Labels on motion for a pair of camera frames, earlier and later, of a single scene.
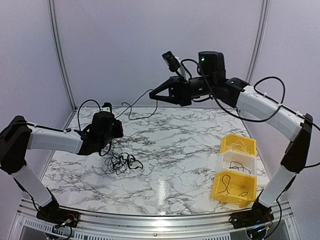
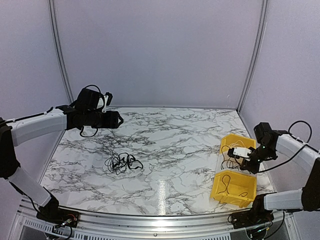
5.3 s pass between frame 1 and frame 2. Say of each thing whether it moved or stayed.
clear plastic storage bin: stayed
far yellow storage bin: stayed
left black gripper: moved
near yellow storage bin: stayed
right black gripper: moved
